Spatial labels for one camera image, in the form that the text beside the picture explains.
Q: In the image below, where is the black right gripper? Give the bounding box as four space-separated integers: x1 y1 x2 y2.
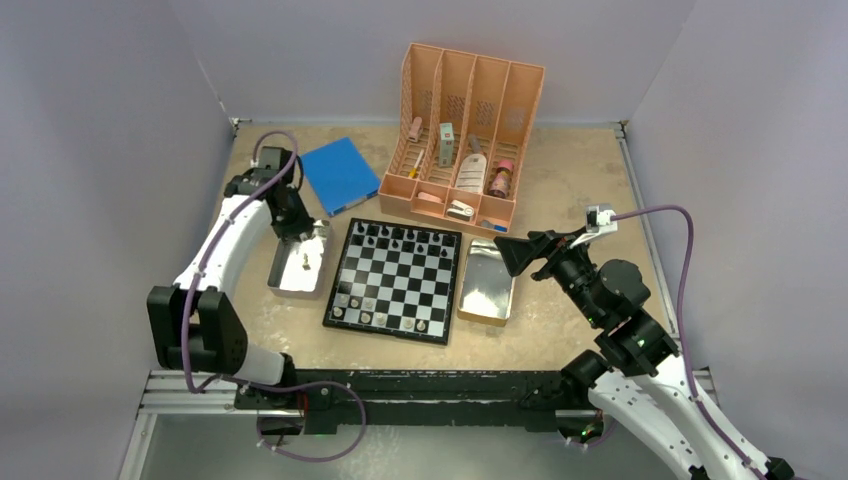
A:
493 225 605 326

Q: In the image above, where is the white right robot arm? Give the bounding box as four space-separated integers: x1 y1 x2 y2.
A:
494 226 795 479

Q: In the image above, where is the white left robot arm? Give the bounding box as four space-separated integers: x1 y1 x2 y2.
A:
146 147 315 409

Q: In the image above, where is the silver tin with white pieces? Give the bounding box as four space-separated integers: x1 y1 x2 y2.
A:
267 220 332 299

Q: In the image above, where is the gold empty tin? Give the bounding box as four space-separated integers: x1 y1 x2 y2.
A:
457 238 515 328

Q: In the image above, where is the pink capped small bottle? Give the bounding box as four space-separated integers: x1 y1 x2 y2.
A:
487 158 514 198

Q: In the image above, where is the white stapler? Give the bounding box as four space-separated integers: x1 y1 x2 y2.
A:
445 200 475 222

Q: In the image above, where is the white lotion bottle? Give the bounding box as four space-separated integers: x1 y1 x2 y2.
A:
454 153 487 194

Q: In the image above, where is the pink eraser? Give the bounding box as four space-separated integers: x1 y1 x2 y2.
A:
416 191 444 203

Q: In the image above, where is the black and white chessboard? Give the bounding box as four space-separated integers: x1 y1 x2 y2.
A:
322 218 462 346

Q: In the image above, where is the yellow tipped pen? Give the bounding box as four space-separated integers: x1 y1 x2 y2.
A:
408 150 425 179

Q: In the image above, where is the teal small box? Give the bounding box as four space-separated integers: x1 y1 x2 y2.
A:
438 122 455 168

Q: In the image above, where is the peach desk organizer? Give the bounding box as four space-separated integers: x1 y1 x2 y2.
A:
378 43 546 236

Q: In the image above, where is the pink tube in organizer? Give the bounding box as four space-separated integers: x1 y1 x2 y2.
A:
407 116 423 143

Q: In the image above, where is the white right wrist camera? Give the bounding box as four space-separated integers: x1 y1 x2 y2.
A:
569 204 618 249

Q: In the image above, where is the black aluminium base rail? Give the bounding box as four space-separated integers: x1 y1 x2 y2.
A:
135 367 713 439

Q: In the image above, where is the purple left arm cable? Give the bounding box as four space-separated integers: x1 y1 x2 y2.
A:
180 130 368 464

